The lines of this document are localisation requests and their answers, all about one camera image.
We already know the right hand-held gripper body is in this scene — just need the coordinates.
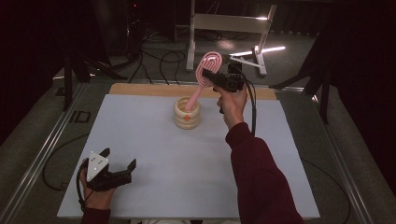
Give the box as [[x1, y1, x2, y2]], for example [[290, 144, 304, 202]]
[[211, 54, 264, 93]]

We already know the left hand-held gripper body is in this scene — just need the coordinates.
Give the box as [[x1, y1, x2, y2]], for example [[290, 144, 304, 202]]
[[81, 150, 134, 193]]

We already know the pink hairbrush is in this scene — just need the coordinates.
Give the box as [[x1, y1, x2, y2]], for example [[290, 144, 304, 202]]
[[184, 50, 224, 113]]

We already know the cream ribbed holder cup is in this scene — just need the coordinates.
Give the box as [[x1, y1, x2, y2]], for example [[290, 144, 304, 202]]
[[173, 95, 202, 131]]

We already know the person's right hand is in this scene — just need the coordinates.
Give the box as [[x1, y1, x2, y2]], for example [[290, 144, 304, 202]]
[[215, 83, 249, 132]]

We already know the person's left hand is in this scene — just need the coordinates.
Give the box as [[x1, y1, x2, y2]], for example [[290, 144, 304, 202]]
[[78, 158, 119, 212]]

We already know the white table mat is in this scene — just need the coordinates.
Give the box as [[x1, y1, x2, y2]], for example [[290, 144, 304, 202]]
[[56, 93, 321, 220]]

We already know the white metal stand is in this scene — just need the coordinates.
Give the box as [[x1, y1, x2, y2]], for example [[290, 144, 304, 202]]
[[185, 0, 278, 78]]

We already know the black tripod stand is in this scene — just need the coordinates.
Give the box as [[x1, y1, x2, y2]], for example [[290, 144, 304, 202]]
[[268, 18, 336, 126], [61, 46, 129, 113]]

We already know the black equipment cabinet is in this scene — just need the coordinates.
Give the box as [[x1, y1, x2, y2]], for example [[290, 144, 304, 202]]
[[92, 0, 145, 64]]

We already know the right hand-held gripper cable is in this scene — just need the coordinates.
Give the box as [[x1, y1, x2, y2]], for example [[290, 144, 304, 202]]
[[235, 65, 352, 224]]

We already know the hand-held gripper cable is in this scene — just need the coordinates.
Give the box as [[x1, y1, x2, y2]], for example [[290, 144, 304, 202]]
[[235, 65, 352, 224], [41, 133, 94, 213]]

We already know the black floor cable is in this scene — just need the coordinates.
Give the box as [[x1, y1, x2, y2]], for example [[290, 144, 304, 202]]
[[140, 46, 188, 86], [127, 29, 154, 86]]

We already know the left hand-held gripper cable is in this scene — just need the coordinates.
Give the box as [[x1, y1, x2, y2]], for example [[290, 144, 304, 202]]
[[41, 133, 94, 213]]

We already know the metal floor rail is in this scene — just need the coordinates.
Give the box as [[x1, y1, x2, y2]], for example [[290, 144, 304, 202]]
[[311, 92, 376, 224], [0, 81, 89, 224]]

